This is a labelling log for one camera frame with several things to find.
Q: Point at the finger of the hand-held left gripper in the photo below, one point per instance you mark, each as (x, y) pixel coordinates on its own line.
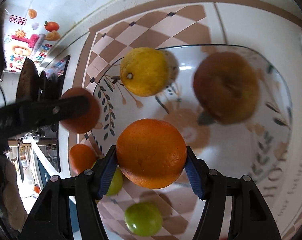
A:
(65, 107)

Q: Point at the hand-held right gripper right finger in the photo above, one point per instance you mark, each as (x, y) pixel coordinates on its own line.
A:
(194, 178)

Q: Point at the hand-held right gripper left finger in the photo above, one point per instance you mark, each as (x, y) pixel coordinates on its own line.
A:
(106, 178)

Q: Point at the red yellow apple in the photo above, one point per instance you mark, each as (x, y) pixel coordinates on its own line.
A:
(226, 87)

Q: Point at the dark orange tangerine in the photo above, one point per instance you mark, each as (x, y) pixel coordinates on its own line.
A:
(89, 122)

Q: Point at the green plum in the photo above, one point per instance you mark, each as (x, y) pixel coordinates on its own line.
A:
(143, 218)
(115, 183)

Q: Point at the large orange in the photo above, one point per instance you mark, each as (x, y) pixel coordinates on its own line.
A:
(151, 152)

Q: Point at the small orange tangerine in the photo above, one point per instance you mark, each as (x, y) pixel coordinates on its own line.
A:
(81, 158)

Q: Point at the white leaf print bowl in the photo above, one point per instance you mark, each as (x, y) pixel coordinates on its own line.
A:
(241, 155)

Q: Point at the brown checkered tablecloth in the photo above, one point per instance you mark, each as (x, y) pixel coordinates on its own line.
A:
(153, 27)

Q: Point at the yellow lemon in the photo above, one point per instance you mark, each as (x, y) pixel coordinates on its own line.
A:
(146, 72)

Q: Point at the colourful wall poster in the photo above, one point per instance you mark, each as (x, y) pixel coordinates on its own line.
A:
(28, 47)

